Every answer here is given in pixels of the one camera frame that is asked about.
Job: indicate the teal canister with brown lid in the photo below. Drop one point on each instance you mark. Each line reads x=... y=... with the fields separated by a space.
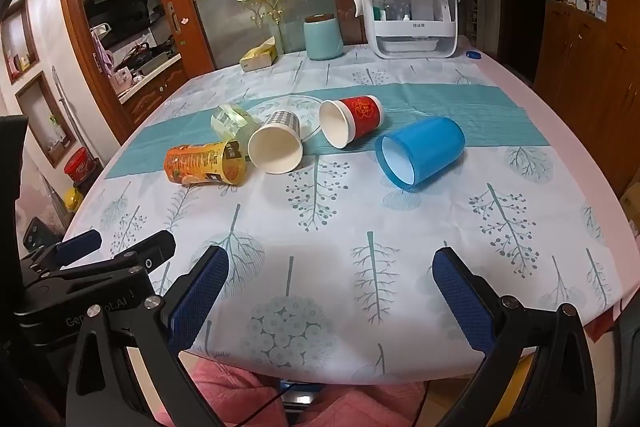
x=323 y=39

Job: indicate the blue plastic cup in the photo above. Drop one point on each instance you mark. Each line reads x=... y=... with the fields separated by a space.
x=413 y=154

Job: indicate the yellow tissue box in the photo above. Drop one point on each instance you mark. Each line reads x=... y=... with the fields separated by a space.
x=260 y=57

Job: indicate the red bucket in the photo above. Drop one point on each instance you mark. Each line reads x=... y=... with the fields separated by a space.
x=80 y=164

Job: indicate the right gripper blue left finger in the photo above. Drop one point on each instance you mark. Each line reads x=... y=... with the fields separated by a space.
x=104 y=390

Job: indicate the white storage box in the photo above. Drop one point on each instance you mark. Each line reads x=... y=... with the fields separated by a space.
x=411 y=28

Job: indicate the white striped paper cup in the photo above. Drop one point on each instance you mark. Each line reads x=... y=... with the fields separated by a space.
x=276 y=147

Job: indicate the clear green plastic cup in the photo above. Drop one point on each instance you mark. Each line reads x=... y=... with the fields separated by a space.
x=231 y=122

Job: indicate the wooden cabinet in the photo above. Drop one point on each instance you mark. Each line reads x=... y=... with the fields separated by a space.
x=588 y=73

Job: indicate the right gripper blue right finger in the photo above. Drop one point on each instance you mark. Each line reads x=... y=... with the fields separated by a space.
x=536 y=370

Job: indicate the pink fleece clothing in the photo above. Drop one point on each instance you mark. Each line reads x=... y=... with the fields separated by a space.
x=239 y=395

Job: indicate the small blue lid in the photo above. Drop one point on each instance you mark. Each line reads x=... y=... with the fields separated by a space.
x=473 y=54

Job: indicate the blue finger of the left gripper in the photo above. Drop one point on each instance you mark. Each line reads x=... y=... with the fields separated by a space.
x=149 y=253
x=76 y=248

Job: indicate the orange yellow printed cup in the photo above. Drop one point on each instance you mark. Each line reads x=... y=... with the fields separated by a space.
x=213 y=163

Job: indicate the red paper cup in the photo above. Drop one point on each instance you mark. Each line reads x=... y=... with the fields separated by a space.
x=349 y=119

